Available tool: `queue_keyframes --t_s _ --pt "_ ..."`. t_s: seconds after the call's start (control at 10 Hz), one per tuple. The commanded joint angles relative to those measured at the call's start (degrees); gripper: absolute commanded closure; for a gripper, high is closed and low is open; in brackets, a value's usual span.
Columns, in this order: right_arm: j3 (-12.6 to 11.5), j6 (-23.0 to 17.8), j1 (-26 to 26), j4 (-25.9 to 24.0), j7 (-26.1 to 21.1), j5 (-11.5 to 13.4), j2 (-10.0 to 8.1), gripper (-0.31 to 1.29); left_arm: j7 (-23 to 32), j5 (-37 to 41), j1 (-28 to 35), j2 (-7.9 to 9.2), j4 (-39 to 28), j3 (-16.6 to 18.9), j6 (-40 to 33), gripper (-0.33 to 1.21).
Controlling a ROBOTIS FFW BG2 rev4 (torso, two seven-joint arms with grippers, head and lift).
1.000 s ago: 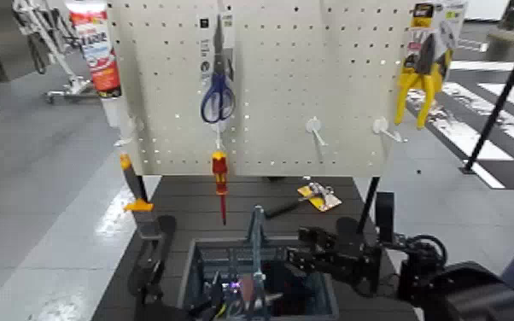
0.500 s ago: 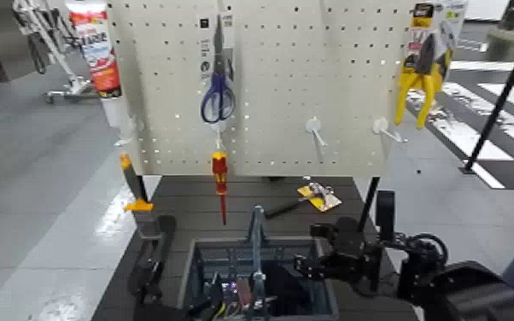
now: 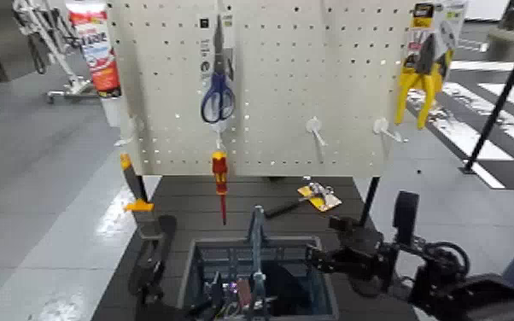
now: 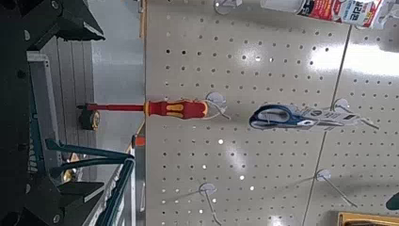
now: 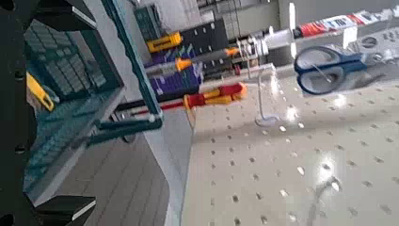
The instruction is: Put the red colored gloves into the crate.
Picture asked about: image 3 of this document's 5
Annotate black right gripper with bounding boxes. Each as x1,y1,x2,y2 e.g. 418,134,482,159
305,190,421,298

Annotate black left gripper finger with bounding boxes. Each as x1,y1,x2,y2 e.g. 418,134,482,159
155,214,178,271
127,239,164,306

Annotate yellow grey bar clamp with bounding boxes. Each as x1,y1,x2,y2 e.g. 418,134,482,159
120,153,165,240

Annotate black pegboard stand leg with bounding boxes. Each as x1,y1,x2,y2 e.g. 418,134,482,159
359,176,382,226

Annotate red yellow screwdriver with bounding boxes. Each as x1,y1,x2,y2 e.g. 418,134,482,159
211,150,230,226

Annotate white pegboard hook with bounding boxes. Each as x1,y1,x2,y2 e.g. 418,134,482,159
305,116,330,149
113,114,144,148
209,120,229,152
371,116,409,144

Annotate cream perforated pegboard panel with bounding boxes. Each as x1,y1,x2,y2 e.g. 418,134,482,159
106,0,419,178

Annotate black tripod pole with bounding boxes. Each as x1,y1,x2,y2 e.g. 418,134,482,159
459,12,514,176

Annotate red white sealant cartridge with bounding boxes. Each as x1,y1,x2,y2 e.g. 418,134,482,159
65,0,125,130

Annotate white wheeled equipment stand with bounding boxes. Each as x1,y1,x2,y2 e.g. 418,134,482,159
11,0,100,105

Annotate grey crate with teal handles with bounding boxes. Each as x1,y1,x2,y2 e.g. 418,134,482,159
176,205,340,321

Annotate black handled tool yellow card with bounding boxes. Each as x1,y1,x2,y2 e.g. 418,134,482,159
263,180,343,220

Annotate blue handled scissors in packaging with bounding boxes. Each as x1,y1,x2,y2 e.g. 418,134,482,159
197,13,237,125

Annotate yellow handled pliers in packaging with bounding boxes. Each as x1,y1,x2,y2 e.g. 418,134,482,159
393,0,468,131

